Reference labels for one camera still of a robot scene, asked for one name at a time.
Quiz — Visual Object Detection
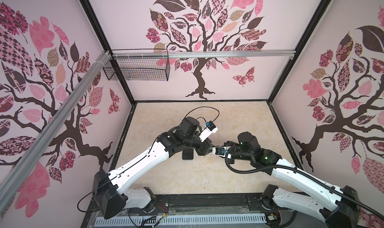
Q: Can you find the black corner frame post left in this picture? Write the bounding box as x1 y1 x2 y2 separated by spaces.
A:
79 0 136 106

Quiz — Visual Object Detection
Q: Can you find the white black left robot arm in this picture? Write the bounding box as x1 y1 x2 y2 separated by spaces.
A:
92 117 218 220

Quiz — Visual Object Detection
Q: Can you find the aluminium rail left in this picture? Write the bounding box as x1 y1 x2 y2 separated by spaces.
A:
1 51 111 212

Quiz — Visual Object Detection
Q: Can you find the aluminium rail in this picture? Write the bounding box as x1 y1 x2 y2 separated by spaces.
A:
112 49 296 59
1 51 111 212

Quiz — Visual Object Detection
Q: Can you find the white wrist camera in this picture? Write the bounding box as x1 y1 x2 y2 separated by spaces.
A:
212 147 231 158
199 121 218 142

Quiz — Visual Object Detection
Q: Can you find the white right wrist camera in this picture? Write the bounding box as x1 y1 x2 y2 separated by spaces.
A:
212 147 231 158

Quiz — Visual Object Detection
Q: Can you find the black corner frame post right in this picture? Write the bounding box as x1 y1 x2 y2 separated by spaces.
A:
268 0 333 105

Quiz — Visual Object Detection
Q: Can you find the black corner frame post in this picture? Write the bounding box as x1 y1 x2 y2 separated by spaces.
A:
79 0 136 106
268 0 333 105

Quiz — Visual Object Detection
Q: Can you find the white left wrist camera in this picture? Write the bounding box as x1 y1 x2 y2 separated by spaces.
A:
199 121 218 142

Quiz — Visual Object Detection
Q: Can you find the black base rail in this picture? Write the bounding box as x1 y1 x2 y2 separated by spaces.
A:
80 191 304 228

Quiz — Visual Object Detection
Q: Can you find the black wire basket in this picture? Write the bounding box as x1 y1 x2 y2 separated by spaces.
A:
103 48 171 82

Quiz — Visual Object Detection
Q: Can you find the white slotted cable duct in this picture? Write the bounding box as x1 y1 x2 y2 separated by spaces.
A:
94 214 267 228

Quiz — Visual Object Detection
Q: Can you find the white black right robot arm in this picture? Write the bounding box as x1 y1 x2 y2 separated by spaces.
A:
213 132 384 228

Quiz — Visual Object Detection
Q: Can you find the aluminium rail back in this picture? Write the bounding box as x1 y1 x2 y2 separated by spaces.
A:
112 49 296 59

